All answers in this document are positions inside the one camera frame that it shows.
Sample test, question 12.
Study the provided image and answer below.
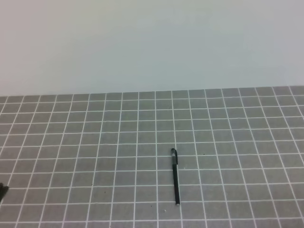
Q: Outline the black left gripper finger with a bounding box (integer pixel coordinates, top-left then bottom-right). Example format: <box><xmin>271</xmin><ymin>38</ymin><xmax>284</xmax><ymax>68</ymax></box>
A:
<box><xmin>0</xmin><ymin>183</ymin><xmax>9</xmax><ymax>202</ymax></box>

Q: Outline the black pen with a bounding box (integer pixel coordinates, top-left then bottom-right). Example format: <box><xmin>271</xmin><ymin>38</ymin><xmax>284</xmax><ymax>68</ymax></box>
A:
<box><xmin>171</xmin><ymin>156</ymin><xmax>181</xmax><ymax>206</ymax></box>

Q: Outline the black pen cap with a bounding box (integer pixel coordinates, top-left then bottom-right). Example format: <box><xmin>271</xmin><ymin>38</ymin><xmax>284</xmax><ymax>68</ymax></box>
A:
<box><xmin>171</xmin><ymin>148</ymin><xmax>178</xmax><ymax>165</ymax></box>

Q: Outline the grey grid tablecloth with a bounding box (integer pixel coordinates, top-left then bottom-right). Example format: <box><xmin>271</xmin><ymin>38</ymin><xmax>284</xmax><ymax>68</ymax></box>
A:
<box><xmin>0</xmin><ymin>86</ymin><xmax>304</xmax><ymax>228</ymax></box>

